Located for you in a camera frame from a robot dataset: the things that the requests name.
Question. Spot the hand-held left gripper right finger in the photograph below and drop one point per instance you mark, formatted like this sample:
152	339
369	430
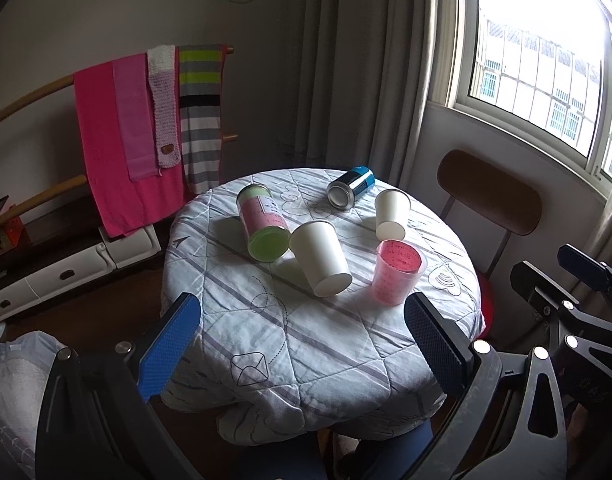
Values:
436	347

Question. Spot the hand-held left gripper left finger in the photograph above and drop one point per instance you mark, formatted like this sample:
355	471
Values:
168	345

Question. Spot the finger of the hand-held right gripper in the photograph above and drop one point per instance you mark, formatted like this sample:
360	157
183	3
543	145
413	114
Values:
581	262
533	280

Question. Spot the white paper cup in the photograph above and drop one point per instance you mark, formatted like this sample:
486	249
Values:
320	262
392	215

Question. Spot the pink translucent plastic cup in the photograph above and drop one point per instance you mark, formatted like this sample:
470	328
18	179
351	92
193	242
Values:
398	272

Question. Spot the red seat cushion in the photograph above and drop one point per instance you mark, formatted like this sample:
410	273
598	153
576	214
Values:
486	305

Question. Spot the brown wooden back chair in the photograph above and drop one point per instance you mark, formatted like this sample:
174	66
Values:
488	190

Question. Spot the white quilted table cover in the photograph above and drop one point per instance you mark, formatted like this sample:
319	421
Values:
311	350

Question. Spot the white drawer cabinet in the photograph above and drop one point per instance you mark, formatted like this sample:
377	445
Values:
66	272

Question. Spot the pink and green canister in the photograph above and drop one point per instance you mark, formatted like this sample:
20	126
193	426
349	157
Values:
262	225

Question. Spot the blue metal can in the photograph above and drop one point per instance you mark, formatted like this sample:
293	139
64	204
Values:
352	186

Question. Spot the bright pink towel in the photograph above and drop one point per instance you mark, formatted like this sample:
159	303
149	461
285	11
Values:
106	160

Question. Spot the colourful printed box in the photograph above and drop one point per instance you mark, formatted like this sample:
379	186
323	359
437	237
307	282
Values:
2	241

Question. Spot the white framed window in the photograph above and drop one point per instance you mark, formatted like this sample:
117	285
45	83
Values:
541	60

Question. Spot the grey striped knit scarf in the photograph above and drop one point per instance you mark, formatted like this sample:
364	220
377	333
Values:
201	120

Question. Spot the light pink towel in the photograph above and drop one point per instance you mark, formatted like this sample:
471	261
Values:
133	120

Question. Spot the pink crocheted scarf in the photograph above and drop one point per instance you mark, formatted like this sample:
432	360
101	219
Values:
165	110

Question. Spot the grey curtain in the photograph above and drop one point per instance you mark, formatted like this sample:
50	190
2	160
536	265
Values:
366	70

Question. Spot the wooden towel rack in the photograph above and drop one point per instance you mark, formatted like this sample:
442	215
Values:
36	94

